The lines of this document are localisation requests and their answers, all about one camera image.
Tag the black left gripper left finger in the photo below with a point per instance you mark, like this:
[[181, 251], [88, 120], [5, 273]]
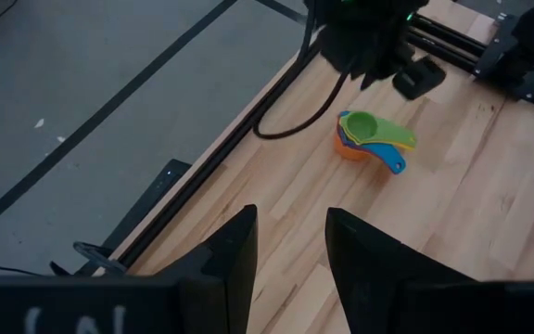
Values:
[[211, 297]]

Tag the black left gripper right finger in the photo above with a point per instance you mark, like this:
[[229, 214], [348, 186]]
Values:
[[387, 287]]

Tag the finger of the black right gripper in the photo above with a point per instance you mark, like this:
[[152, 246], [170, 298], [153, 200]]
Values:
[[419, 76], [370, 80]]

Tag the green measuring cup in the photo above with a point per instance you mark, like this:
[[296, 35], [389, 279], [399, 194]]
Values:
[[362, 126]]

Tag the orange measuring cup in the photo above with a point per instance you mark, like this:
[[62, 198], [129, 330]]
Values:
[[350, 153]]

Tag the light blue measuring cup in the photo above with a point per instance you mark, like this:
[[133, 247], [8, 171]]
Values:
[[394, 162]]

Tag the black clamp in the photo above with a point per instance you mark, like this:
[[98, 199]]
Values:
[[95, 253]]

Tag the black box with blue light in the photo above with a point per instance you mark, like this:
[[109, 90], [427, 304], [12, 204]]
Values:
[[156, 185]]

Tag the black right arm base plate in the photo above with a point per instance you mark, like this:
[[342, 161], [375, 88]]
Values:
[[492, 51]]

